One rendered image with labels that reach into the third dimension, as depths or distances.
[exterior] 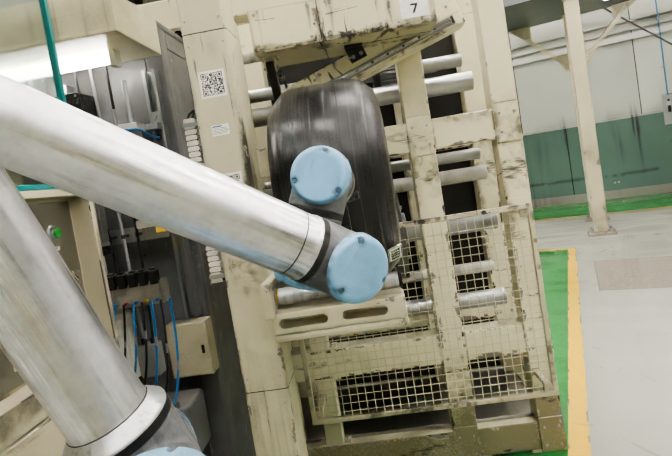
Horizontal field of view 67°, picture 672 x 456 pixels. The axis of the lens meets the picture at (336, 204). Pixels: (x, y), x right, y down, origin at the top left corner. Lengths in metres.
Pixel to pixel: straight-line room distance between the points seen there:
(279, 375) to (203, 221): 1.01
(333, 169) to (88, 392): 0.44
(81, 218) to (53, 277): 0.63
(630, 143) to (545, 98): 1.67
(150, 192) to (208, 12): 1.03
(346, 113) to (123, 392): 0.81
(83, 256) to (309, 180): 0.73
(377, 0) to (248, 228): 1.27
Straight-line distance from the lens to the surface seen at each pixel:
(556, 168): 10.47
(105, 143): 0.57
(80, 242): 1.35
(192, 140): 1.53
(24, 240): 0.71
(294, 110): 1.31
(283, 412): 1.59
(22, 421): 1.10
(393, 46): 1.86
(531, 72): 10.62
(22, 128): 0.57
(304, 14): 1.76
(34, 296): 0.71
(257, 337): 1.53
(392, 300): 1.36
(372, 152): 1.23
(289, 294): 1.39
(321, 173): 0.76
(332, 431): 2.25
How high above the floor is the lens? 1.20
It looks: 3 degrees down
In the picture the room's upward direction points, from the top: 9 degrees counter-clockwise
